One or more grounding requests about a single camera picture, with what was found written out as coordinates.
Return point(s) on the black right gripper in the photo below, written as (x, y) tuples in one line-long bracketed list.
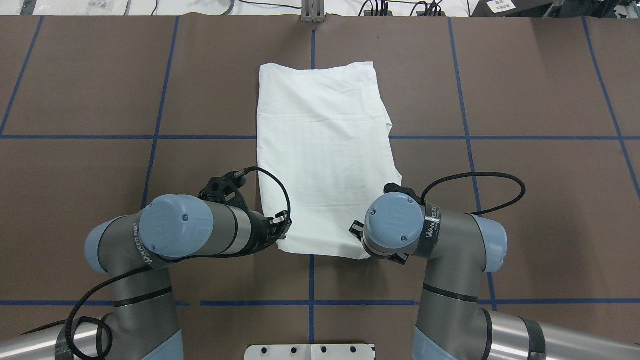
[(356, 229)]

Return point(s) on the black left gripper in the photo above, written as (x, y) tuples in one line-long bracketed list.
[(259, 229)]

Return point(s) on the white long-sleeve printed shirt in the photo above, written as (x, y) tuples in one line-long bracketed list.
[(324, 133)]

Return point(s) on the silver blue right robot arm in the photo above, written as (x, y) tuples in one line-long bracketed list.
[(459, 249)]

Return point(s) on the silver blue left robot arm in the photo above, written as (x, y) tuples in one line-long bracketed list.
[(134, 315)]

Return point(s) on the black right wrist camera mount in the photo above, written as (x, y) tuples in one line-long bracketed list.
[(396, 188)]

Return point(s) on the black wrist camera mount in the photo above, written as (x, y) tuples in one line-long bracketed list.
[(225, 190), (396, 188)]

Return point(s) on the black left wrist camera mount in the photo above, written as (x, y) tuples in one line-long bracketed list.
[(225, 190)]

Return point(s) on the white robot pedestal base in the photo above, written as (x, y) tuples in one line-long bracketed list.
[(336, 351)]

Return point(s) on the grey aluminium frame post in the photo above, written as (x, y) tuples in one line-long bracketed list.
[(313, 11)]

